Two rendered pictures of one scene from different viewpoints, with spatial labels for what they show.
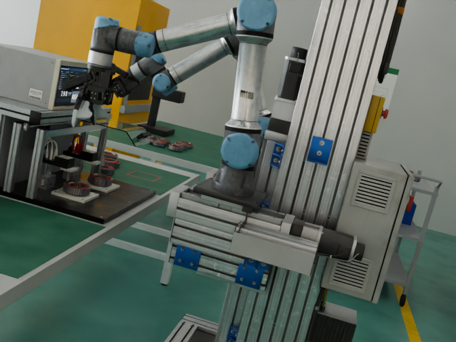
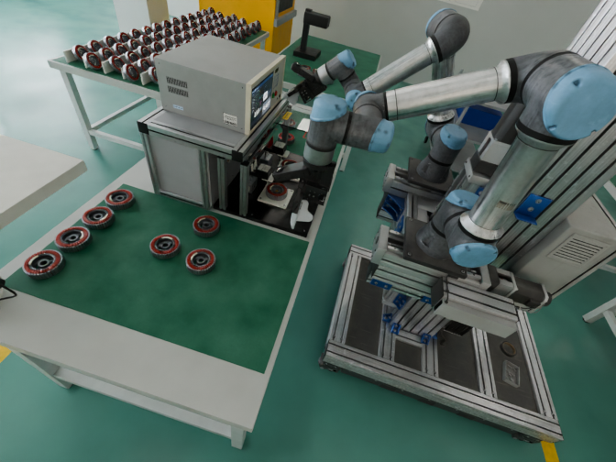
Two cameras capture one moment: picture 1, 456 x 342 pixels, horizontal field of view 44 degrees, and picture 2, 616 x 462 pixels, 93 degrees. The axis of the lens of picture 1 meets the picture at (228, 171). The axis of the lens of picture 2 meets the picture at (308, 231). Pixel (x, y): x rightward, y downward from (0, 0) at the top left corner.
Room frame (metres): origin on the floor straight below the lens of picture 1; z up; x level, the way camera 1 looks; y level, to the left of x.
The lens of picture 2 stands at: (1.13, 0.51, 1.76)
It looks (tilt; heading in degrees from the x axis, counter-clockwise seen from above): 45 degrees down; 355
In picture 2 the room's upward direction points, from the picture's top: 15 degrees clockwise
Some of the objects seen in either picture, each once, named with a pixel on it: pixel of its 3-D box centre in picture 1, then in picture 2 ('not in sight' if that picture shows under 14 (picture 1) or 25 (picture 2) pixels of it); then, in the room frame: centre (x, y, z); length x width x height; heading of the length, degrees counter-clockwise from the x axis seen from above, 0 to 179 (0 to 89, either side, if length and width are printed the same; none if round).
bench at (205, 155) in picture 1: (175, 181); (322, 95); (4.80, 0.43, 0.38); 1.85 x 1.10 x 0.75; 171
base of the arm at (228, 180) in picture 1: (235, 176); (441, 235); (1.90, -0.03, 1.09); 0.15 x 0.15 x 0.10
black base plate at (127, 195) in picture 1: (84, 192); (280, 183); (2.43, 0.61, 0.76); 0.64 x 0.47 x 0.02; 171
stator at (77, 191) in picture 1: (77, 188); (276, 191); (2.31, 0.61, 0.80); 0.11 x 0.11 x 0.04
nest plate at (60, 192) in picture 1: (75, 194); (276, 195); (2.31, 0.61, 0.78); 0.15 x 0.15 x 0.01; 81
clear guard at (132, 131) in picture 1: (113, 129); (298, 123); (2.61, 0.57, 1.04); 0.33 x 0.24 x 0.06; 81
